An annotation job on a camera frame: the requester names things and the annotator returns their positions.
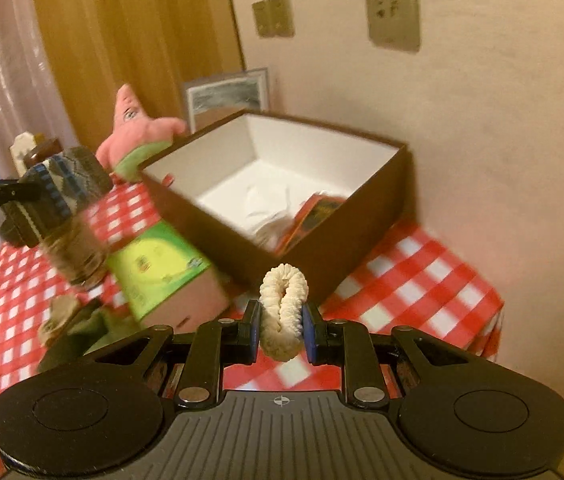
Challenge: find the cream scrunchie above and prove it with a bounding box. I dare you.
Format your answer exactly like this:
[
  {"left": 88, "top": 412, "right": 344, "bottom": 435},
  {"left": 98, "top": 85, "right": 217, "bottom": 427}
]
[{"left": 259, "top": 263, "right": 309, "bottom": 362}]

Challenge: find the green towel cloth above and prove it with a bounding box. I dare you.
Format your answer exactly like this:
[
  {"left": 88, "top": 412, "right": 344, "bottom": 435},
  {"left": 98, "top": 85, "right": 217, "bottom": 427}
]
[{"left": 36, "top": 299, "right": 142, "bottom": 373}]

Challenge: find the white ceramic bottle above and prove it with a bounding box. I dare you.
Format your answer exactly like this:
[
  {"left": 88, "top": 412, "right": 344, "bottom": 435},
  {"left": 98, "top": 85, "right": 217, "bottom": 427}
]
[{"left": 10, "top": 131, "right": 39, "bottom": 177}]

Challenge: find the green tea box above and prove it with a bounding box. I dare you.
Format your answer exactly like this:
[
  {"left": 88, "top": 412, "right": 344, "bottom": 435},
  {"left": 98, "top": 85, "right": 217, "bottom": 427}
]
[{"left": 107, "top": 221, "right": 229, "bottom": 333}]

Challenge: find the dark wooden canister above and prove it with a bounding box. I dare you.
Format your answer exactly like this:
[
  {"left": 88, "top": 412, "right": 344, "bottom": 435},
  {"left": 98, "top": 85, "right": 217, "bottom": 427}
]
[{"left": 23, "top": 138, "right": 63, "bottom": 169}]

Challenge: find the red checkered tablecloth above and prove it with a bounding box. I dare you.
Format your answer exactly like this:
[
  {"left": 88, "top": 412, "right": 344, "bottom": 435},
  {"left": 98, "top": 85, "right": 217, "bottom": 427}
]
[{"left": 0, "top": 181, "right": 505, "bottom": 480}]

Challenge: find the glass jar gold lid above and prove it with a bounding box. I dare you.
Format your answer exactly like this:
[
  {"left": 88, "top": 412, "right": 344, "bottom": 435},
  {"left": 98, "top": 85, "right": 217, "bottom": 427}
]
[{"left": 40, "top": 216, "right": 108, "bottom": 290}]

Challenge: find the red black card packet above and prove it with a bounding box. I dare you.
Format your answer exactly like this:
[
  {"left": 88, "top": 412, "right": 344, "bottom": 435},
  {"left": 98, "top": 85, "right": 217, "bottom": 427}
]
[{"left": 274, "top": 193, "right": 346, "bottom": 256}]

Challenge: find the beige crumpled cloth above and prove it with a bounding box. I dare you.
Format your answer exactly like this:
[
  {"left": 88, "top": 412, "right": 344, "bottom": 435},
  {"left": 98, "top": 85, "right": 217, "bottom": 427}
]
[{"left": 38, "top": 295, "right": 82, "bottom": 348}]

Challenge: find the white tissue paper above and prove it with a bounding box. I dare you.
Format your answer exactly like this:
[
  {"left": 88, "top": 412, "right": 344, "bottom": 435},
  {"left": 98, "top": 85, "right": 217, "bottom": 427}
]
[{"left": 244, "top": 182, "right": 293, "bottom": 252}]

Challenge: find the brown cardboard box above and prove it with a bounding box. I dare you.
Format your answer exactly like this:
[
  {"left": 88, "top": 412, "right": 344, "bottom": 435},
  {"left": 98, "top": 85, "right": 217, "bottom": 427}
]
[{"left": 140, "top": 110, "right": 410, "bottom": 304}]

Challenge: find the pink Patrick star plush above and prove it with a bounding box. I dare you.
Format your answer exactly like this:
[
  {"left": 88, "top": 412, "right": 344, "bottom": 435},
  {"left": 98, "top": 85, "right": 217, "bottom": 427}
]
[{"left": 96, "top": 84, "right": 187, "bottom": 182}]

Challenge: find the framed sand picture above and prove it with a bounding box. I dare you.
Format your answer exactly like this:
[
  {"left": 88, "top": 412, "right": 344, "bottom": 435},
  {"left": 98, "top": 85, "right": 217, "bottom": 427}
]
[{"left": 182, "top": 68, "right": 270, "bottom": 133}]

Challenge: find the double wall socket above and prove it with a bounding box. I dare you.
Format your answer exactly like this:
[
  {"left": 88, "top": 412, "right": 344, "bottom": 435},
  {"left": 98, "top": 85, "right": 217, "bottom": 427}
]
[{"left": 251, "top": 0, "right": 295, "bottom": 38}]

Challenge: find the single wall socket plate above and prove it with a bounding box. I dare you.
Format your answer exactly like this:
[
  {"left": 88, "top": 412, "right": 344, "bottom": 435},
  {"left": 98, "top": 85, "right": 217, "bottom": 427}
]
[{"left": 365, "top": 0, "right": 422, "bottom": 52}]

